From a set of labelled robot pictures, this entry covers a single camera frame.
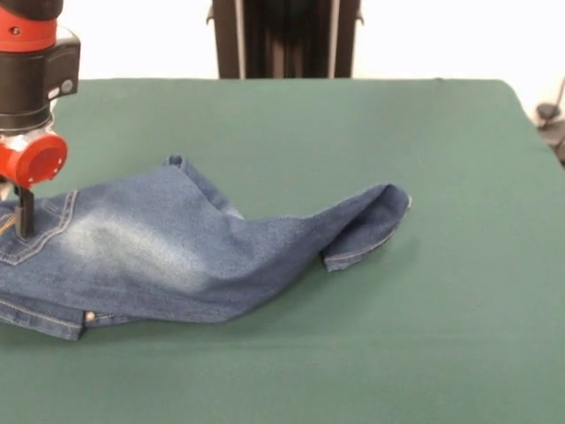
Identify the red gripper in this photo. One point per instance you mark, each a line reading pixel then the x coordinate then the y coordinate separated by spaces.
pixel 35 161

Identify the blue denim jeans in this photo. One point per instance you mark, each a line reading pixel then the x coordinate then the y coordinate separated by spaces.
pixel 176 247

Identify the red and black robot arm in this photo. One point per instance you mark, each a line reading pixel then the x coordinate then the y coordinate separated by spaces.
pixel 26 66

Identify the dark green table cloth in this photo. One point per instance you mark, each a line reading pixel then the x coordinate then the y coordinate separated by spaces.
pixel 353 353

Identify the black wheeled stand base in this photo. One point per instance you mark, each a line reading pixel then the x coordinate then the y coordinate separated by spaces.
pixel 557 141

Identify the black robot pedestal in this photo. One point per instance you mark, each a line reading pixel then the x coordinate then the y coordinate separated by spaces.
pixel 287 40

